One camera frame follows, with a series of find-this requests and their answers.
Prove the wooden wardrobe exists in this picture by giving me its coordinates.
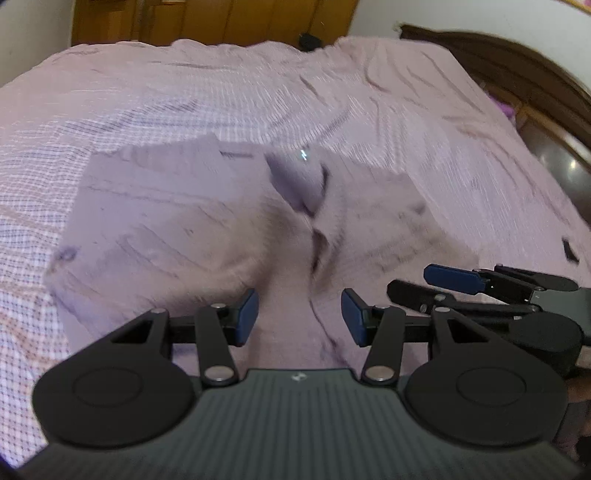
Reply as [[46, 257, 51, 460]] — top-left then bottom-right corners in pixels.
[[71, 0, 360, 48]]

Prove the dark wooden headboard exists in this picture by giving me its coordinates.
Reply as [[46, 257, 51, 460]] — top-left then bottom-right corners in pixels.
[[399, 23, 591, 185]]

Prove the person's right forearm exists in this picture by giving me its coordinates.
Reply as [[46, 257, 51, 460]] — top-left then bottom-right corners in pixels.
[[556, 375, 591, 464]]

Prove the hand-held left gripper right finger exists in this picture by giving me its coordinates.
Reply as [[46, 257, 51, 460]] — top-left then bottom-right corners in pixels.
[[341, 288, 509, 387]]

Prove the pink checked bed sheet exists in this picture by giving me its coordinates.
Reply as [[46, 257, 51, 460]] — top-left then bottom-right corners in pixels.
[[0, 36, 591, 467]]

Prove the lilac knitted cardigan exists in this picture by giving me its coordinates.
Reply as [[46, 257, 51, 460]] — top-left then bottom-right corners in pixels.
[[44, 133, 481, 370]]

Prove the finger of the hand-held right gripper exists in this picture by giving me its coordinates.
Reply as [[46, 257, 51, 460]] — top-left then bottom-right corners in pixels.
[[423, 263, 580, 303], [386, 279, 522, 324]]

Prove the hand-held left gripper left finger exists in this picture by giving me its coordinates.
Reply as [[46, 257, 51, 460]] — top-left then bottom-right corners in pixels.
[[88, 288, 260, 387]]

